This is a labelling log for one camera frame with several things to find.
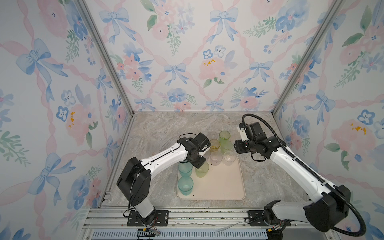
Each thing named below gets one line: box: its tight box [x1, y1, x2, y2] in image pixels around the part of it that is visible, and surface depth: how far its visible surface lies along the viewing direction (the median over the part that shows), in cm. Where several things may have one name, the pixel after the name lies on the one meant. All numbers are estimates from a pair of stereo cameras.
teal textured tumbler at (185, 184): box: [178, 176, 194, 196], surface depth 81 cm
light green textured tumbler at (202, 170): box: [195, 161, 210, 178], surface depth 89 cm
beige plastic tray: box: [177, 157, 246, 201], surface depth 86 cm
